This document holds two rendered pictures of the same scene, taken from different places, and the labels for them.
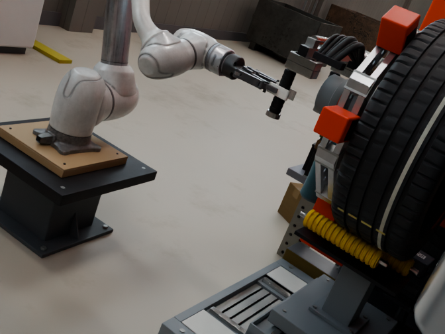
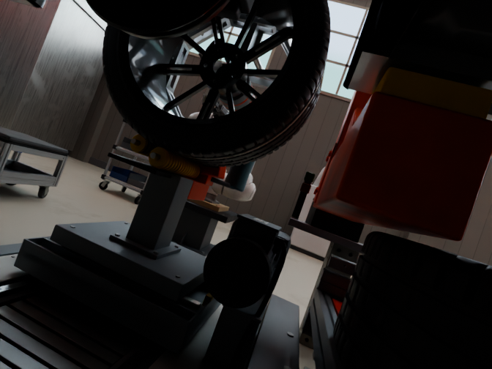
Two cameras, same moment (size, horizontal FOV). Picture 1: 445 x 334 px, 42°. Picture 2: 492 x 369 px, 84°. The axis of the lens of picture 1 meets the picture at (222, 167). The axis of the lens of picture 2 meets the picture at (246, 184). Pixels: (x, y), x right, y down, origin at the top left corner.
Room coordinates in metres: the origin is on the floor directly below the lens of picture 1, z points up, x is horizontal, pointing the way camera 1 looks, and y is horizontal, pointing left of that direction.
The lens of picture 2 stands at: (1.65, -1.40, 0.49)
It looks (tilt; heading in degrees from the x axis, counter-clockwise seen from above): 1 degrees up; 75
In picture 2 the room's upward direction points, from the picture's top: 20 degrees clockwise
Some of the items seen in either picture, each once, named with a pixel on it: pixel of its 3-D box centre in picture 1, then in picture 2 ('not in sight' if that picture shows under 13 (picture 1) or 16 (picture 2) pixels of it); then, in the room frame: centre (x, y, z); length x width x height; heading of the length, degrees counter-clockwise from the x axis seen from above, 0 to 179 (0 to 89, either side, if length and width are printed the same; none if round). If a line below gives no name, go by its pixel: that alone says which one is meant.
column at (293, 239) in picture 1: (308, 217); (327, 293); (2.40, -0.43, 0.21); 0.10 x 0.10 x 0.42; 62
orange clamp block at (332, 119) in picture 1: (336, 124); not in sight; (1.45, -0.23, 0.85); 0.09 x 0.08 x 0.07; 152
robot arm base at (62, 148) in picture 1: (64, 135); (203, 195); (1.91, 0.56, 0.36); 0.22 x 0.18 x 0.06; 150
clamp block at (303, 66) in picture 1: (303, 64); not in sight; (1.68, -0.11, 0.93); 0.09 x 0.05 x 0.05; 62
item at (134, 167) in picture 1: (54, 185); (195, 222); (1.93, 0.55, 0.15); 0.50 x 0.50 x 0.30; 66
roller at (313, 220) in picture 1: (342, 238); (158, 151); (1.58, -0.40, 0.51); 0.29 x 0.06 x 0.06; 62
